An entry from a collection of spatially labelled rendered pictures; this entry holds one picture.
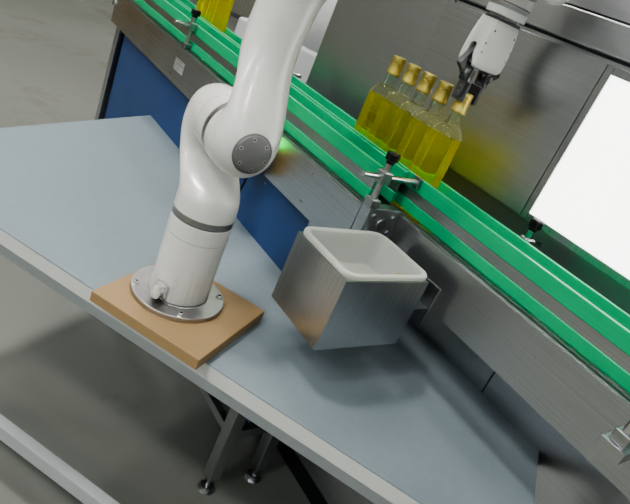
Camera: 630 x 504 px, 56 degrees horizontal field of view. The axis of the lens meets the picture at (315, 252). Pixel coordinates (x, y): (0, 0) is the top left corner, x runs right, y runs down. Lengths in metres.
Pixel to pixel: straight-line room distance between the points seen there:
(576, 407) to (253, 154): 0.68
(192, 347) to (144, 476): 0.86
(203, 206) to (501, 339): 0.60
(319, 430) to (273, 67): 0.63
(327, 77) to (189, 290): 0.99
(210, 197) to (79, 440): 1.09
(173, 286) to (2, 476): 0.88
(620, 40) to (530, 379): 0.67
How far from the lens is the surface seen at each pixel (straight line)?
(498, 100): 1.45
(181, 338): 1.14
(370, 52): 1.82
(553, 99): 1.38
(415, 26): 1.72
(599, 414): 1.10
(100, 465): 1.94
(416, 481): 1.13
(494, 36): 1.31
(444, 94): 1.37
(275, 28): 1.03
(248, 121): 1.00
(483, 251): 1.22
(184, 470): 1.98
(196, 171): 1.13
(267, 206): 1.60
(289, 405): 1.13
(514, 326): 1.16
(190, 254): 1.14
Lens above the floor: 1.44
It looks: 24 degrees down
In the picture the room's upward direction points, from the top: 24 degrees clockwise
